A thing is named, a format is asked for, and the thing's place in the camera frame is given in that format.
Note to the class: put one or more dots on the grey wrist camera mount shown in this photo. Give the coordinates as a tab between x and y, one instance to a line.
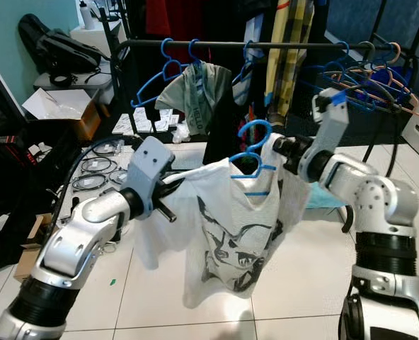
333	131
149	163

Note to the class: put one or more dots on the dark grey plastic hanger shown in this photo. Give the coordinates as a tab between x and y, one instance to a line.
376	51

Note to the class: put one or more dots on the open white cardboard box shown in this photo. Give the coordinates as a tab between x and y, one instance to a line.
57	103

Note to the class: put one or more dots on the black fabric bag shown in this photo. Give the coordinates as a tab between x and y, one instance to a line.
18	184

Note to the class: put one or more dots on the small green scrap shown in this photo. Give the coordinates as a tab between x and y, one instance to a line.
112	282

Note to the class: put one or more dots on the white bottle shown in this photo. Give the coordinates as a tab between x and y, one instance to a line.
85	15

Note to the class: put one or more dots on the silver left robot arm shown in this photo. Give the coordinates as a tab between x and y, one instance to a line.
89	234

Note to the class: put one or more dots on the grey-green shirt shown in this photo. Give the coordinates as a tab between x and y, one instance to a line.
192	92

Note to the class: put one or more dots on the white printed t-shirt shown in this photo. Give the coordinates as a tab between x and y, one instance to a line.
216	212

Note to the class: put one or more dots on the red garment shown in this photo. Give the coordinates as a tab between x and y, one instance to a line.
170	18

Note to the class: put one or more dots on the light blue cloth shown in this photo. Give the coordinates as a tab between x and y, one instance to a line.
326	198

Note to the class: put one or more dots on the black metal clothes rack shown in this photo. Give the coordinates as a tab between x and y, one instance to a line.
227	44

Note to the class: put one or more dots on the small brown cardboard box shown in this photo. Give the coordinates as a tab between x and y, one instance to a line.
25	265

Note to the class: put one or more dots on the white desk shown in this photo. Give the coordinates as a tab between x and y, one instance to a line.
103	76

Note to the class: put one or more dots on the yellow striped garment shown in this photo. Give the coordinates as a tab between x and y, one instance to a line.
287	57

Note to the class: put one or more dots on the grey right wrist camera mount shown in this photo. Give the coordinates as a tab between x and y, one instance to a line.
333	131

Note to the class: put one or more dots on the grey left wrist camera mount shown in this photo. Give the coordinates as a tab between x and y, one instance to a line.
149	163

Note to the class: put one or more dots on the black backpack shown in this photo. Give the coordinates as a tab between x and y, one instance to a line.
57	46

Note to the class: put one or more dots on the white paper packets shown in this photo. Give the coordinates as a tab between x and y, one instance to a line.
144	120

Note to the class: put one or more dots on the pink plastic hanger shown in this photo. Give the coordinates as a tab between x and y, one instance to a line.
409	54

